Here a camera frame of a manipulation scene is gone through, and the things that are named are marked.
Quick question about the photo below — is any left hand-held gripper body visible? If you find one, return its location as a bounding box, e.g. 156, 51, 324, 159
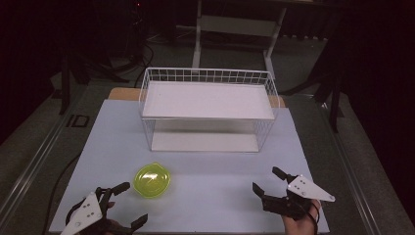
60, 186, 133, 235

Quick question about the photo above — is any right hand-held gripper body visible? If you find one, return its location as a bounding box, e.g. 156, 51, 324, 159
261, 174, 336, 220

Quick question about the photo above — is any green plastic bowl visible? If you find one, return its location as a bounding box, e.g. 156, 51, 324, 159
132, 162, 171, 200

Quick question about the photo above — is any person's left hand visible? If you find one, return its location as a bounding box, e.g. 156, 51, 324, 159
104, 201, 124, 235

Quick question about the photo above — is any person's right hand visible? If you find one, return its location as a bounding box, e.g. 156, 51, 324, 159
282, 199, 323, 235

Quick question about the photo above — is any light grey table mat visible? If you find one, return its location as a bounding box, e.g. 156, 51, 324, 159
48, 99, 331, 234

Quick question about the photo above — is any black tripod stand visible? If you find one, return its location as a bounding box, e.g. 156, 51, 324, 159
280, 48, 344, 133

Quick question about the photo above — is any black stand leg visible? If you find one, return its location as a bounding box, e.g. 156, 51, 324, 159
58, 53, 71, 116

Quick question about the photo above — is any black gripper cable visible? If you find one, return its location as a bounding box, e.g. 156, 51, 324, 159
301, 201, 321, 235

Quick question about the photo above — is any black floor cable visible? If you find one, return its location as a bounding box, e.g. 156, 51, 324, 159
41, 153, 82, 235

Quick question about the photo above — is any metal floor rail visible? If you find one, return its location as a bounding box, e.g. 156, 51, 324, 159
0, 94, 84, 223
317, 101, 383, 235

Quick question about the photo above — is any white wire shelf rack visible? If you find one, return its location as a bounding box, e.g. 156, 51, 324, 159
138, 67, 281, 154

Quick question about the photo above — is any black cable bundle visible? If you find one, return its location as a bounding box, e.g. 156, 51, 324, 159
97, 38, 155, 88

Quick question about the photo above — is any white metal stand frame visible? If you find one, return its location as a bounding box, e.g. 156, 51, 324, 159
191, 0, 288, 79

